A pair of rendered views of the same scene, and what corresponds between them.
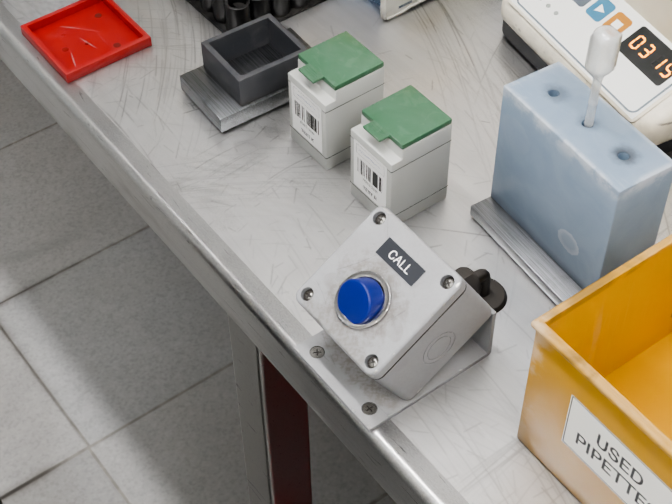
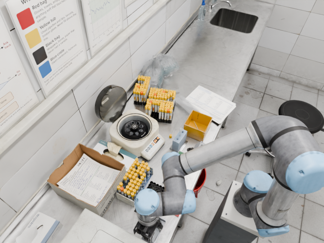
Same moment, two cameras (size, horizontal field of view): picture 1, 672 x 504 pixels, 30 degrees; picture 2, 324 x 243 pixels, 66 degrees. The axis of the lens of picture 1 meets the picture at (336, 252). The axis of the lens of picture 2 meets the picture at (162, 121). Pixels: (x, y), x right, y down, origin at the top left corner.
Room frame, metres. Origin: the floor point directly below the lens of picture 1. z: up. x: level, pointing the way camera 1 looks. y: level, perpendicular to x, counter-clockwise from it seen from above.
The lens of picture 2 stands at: (1.00, 0.55, 2.09)
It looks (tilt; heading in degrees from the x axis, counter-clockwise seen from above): 50 degrees down; 241
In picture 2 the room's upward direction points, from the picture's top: 2 degrees clockwise
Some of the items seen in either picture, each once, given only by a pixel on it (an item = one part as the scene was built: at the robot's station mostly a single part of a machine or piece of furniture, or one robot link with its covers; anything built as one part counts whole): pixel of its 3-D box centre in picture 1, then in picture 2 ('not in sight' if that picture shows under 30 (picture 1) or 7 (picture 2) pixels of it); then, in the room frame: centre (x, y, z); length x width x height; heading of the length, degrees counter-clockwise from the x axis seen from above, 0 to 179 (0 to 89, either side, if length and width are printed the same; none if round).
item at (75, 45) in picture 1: (85, 35); not in sight; (0.71, 0.18, 0.88); 0.07 x 0.07 x 0.01; 36
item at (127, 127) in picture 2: not in sight; (134, 129); (0.72, -0.30, 0.97); 0.15 x 0.15 x 0.07
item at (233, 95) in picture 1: (256, 66); not in sight; (0.66, 0.05, 0.89); 0.09 x 0.05 x 0.04; 124
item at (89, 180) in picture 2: not in sight; (89, 179); (1.04, -0.12, 0.95); 0.29 x 0.25 x 0.15; 126
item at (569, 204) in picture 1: (575, 187); (179, 141); (0.51, -0.14, 0.92); 0.10 x 0.07 x 0.10; 31
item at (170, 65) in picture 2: not in sight; (166, 61); (0.24, -0.81, 0.94); 0.20 x 0.17 x 0.14; 11
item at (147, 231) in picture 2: not in sight; (147, 223); (0.89, 0.26, 1.14); 0.09 x 0.08 x 0.12; 36
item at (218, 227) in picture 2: not in sight; (226, 231); (0.38, 0.33, 0.44); 0.20 x 0.20 x 0.87; 36
